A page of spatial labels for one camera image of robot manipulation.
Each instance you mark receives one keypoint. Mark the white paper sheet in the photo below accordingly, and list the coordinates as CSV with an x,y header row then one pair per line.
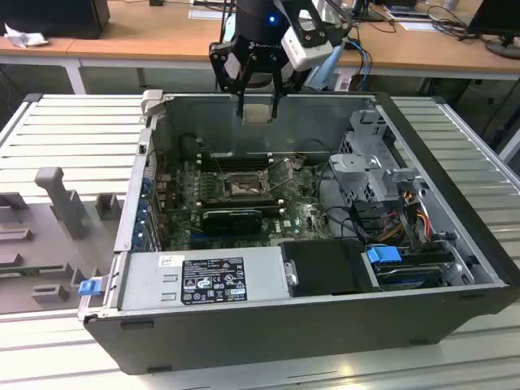
x,y
418,24

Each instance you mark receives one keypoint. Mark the black plastic shroud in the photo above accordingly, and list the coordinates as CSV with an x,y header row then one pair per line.
x,y
325,268

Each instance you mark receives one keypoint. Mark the green RAM stick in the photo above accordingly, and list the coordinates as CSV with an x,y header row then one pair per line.
x,y
16,271

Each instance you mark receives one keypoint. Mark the black monitor stand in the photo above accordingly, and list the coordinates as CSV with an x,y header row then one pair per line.
x,y
367,16

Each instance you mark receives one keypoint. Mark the black box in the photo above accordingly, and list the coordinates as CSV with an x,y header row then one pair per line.
x,y
53,18

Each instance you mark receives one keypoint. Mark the white paper strip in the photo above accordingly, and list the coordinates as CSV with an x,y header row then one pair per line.
x,y
203,14

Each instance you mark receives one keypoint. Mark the wooden desk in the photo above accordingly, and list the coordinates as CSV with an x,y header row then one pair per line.
x,y
36,50
162,36

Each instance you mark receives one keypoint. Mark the grey parts rack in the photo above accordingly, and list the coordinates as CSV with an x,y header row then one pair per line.
x,y
40,252

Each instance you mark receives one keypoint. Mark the silver power supply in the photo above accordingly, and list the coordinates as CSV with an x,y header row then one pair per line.
x,y
142,284

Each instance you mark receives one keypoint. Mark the silver drive cage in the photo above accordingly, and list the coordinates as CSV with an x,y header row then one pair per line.
x,y
357,162

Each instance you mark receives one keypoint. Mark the black monitor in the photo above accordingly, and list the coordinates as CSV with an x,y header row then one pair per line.
x,y
495,16

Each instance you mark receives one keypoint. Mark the crumpled white paper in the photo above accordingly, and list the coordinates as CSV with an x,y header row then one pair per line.
x,y
24,38

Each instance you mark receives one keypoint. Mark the CPU socket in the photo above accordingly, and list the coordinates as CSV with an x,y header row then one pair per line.
x,y
243,187

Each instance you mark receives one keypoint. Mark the black open PC case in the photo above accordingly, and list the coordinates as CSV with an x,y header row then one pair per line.
x,y
284,337

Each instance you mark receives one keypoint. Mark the silver CPU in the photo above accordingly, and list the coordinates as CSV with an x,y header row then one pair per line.
x,y
258,113

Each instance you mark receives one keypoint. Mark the black cylindrical component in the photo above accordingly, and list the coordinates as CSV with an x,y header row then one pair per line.
x,y
187,146

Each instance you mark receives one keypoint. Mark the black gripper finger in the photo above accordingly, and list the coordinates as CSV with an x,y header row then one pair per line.
x,y
217,65
275,101

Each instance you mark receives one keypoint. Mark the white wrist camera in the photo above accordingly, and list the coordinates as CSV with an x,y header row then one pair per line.
x,y
302,50

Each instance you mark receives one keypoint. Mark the round coin battery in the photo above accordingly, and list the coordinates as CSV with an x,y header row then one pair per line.
x,y
299,163

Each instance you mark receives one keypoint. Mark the black graphics card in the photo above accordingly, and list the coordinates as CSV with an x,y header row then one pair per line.
x,y
231,222

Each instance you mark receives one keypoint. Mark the thin metal locking lever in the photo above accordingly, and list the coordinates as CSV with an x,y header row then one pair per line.
x,y
219,166

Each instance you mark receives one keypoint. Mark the hard disk in blue carrier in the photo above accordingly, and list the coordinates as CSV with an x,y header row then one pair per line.
x,y
382,260

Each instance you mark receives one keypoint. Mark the green motherboard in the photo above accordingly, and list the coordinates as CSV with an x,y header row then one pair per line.
x,y
292,211

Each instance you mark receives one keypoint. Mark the blue case latch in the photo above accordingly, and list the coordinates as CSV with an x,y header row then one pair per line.
x,y
89,287

